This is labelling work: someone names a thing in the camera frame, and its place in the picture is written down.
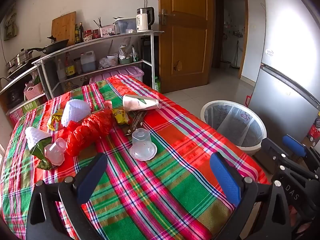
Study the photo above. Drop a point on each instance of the low white metal shelf rack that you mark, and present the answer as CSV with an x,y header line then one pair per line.
x,y
15,80

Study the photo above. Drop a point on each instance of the brown wrapper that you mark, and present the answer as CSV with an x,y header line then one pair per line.
x,y
135,122

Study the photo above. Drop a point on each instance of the white plastic bottle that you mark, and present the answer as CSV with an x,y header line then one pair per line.
x,y
60,71

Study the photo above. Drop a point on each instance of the green foil wrapper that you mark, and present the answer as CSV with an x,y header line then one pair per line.
x,y
41,155

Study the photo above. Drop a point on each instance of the mop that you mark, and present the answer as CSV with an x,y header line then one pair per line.
x,y
236,55

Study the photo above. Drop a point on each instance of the black frying pan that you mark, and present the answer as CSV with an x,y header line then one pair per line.
x,y
57,44

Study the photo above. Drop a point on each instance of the white plastic tub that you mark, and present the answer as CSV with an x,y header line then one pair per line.
x,y
112,60

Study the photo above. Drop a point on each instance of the clear plastic bag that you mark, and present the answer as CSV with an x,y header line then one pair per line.
x,y
103,63

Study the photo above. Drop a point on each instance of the green milk carton box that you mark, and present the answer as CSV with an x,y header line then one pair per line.
x,y
28,106

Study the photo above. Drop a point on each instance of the red carton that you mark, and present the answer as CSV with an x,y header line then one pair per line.
x,y
15,115

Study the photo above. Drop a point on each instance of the green glass bottle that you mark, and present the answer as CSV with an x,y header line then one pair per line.
x,y
76,35

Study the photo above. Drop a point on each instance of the white jerrycan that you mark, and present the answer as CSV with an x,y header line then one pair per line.
x,y
88,62

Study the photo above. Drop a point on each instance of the red plastic object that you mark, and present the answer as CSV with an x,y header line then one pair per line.
x,y
248,100

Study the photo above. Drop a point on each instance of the silver refrigerator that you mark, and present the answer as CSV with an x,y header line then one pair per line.
x,y
287,92

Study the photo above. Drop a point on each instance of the yellow cooking oil bottle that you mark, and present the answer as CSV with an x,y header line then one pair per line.
x,y
70,86

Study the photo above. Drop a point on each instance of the pink utensil holder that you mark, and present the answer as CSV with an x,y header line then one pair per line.
x,y
107,31

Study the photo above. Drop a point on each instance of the clear lidded plastic container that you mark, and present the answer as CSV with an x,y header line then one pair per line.
x,y
125,26

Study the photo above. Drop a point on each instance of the white trash bin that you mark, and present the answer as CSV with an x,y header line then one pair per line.
x,y
250,151

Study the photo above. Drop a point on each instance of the wooden cutting board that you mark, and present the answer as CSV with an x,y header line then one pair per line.
x,y
63,27

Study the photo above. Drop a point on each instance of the red plastic bag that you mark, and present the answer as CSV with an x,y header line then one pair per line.
x,y
87,130

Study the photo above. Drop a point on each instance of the pink lidded storage box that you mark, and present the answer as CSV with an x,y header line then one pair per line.
x,y
120,73

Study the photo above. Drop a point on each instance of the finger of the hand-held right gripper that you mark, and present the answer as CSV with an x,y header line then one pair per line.
x,y
293,145
271,150

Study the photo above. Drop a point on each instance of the yellow snack wrapper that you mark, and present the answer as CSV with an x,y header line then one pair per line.
x,y
121,116

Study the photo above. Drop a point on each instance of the hanging cloth bag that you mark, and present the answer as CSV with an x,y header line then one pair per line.
x,y
10,27

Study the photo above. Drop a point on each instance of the clear plastic cup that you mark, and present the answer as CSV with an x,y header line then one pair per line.
x,y
142,145
55,152

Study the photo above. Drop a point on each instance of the red jar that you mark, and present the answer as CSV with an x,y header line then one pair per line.
x,y
87,35
95,33

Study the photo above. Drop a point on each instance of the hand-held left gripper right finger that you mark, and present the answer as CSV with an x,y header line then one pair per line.
x,y
225,180

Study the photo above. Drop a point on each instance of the plaid tablecloth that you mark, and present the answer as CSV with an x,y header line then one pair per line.
x,y
175,180

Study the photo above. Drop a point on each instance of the translucent bin liner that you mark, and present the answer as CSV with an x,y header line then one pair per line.
x,y
232,122

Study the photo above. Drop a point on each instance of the green white shelf bottle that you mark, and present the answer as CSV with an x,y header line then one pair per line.
x,y
135,55

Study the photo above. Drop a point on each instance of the black gas stove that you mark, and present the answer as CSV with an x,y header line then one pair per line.
x,y
22,70

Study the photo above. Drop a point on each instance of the sauce bottle yellow label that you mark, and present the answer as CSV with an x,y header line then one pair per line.
x,y
70,68

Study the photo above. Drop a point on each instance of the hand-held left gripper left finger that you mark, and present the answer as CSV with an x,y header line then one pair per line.
x,y
91,177

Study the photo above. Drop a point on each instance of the white electric kettle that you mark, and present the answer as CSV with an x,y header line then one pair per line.
x,y
142,21

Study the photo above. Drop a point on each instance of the pink plastic basket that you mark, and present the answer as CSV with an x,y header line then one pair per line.
x,y
33,92

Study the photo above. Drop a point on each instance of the gold snack packet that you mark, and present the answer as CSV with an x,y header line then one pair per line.
x,y
55,120

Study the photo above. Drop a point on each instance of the wooden door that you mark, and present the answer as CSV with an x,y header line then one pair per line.
x,y
187,42

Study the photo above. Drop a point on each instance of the dark oil bottle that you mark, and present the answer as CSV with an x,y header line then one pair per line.
x,y
80,33

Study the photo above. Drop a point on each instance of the black rice cooker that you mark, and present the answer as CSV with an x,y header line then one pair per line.
x,y
12,97

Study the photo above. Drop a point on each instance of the chopsticks bundle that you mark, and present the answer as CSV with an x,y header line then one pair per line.
x,y
98,23

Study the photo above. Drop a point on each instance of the green plastic floor bottle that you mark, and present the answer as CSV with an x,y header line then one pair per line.
x,y
157,83

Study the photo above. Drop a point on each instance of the steel pot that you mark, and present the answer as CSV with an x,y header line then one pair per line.
x,y
17,60

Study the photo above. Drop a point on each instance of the white paper bag green print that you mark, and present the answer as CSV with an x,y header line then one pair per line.
x,y
140,103

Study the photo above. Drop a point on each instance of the black cabinet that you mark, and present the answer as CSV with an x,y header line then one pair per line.
x,y
148,55

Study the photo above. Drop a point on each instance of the large white foam fruit net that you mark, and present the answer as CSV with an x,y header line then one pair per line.
x,y
75,112

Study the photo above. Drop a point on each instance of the food packets bag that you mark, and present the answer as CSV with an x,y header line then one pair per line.
x,y
123,51

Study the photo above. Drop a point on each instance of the tall white metal shelf rack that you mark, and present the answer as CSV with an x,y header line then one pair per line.
x,y
100,40

